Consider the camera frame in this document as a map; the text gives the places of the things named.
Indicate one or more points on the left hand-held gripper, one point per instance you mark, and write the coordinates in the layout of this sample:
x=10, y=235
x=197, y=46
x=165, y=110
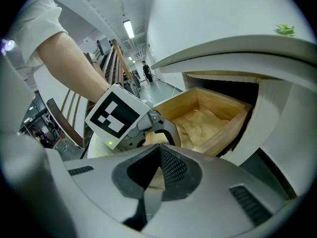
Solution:
x=114, y=115

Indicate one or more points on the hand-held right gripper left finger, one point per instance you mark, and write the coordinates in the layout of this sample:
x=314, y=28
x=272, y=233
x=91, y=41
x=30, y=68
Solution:
x=104, y=182

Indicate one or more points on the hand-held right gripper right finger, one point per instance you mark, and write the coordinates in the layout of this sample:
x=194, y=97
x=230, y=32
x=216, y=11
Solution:
x=223, y=202

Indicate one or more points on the large wooden drawer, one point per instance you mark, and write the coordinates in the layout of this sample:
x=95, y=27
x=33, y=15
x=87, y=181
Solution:
x=223, y=137

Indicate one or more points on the person's left forearm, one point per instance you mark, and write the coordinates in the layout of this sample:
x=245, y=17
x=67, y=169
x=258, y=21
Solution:
x=71, y=66

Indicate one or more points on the white curved desk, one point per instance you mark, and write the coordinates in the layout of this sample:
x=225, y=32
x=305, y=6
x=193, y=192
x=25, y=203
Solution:
x=272, y=83

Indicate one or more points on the dark wooden bench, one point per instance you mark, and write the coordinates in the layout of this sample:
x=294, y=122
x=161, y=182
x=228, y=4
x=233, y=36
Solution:
x=114, y=68

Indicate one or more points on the long ceiling light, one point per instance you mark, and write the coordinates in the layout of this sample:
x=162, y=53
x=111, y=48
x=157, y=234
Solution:
x=128, y=28

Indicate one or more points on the small green potted plant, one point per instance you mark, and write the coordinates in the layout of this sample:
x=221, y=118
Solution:
x=284, y=30

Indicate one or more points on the person's white shirt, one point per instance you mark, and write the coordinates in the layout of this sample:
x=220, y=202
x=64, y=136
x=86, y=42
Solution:
x=37, y=21

